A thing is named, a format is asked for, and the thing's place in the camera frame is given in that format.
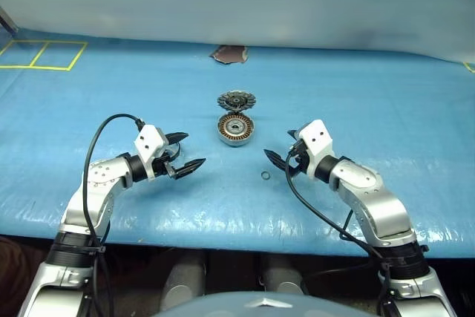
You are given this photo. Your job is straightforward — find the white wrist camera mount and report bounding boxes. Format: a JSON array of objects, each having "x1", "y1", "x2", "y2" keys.
[
  {"x1": 295, "y1": 119, "x2": 335, "y2": 180},
  {"x1": 133, "y1": 123, "x2": 168, "y2": 181}
]

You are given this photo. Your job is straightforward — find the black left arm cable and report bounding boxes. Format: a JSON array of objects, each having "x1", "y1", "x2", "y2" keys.
[{"x1": 82, "y1": 113, "x2": 148, "y2": 317}]

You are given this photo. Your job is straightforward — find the finned black motor rotor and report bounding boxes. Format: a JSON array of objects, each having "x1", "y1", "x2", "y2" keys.
[{"x1": 217, "y1": 89, "x2": 258, "y2": 112}]

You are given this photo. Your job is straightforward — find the grey metal bar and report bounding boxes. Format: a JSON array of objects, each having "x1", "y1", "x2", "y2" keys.
[{"x1": 0, "y1": 5, "x2": 20, "y2": 34}]

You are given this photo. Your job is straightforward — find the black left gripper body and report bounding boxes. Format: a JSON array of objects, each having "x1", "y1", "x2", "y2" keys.
[{"x1": 151, "y1": 134, "x2": 183, "y2": 180}]

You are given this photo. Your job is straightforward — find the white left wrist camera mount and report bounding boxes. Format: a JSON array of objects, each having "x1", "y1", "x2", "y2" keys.
[{"x1": 133, "y1": 123, "x2": 168, "y2": 181}]

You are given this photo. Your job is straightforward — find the grey rounded robot leg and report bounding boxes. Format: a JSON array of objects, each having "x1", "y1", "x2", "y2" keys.
[
  {"x1": 258, "y1": 252, "x2": 309, "y2": 296},
  {"x1": 160, "y1": 251, "x2": 207, "y2": 313}
]

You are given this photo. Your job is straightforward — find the blue plastic table cover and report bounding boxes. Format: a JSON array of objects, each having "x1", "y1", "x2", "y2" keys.
[{"x1": 0, "y1": 27, "x2": 475, "y2": 258}]

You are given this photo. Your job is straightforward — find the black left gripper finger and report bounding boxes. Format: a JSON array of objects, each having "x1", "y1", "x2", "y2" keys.
[
  {"x1": 165, "y1": 131, "x2": 190, "y2": 145},
  {"x1": 171, "y1": 157, "x2": 207, "y2": 180}
]

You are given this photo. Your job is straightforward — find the yellow tape double square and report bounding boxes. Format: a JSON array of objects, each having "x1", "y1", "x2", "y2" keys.
[{"x1": 0, "y1": 39, "x2": 89, "y2": 72}]

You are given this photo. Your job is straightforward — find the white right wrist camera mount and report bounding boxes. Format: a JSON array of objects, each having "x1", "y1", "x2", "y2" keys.
[{"x1": 295, "y1": 119, "x2": 335, "y2": 180}]

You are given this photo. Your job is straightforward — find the grey robot torso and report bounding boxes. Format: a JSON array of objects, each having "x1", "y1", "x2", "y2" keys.
[{"x1": 154, "y1": 291, "x2": 376, "y2": 317}]

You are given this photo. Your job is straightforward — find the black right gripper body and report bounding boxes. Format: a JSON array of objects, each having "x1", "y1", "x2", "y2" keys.
[{"x1": 284, "y1": 137, "x2": 309, "y2": 181}]

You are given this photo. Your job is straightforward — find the silver motor stator copper windings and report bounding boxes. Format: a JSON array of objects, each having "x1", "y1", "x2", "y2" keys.
[{"x1": 215, "y1": 112, "x2": 256, "y2": 148}]

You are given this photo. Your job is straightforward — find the brown torn cover patch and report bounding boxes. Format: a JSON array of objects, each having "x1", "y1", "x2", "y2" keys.
[{"x1": 209, "y1": 45, "x2": 249, "y2": 66}]

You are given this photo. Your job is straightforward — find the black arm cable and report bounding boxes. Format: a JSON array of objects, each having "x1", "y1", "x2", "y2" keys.
[
  {"x1": 284, "y1": 140, "x2": 394, "y2": 317},
  {"x1": 82, "y1": 113, "x2": 148, "y2": 317}
]

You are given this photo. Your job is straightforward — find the dark brown rounded shape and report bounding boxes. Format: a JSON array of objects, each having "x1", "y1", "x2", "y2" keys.
[{"x1": 0, "y1": 236, "x2": 53, "y2": 317}]

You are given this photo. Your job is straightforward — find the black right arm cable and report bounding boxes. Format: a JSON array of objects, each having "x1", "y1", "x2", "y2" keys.
[{"x1": 284, "y1": 140, "x2": 394, "y2": 317}]

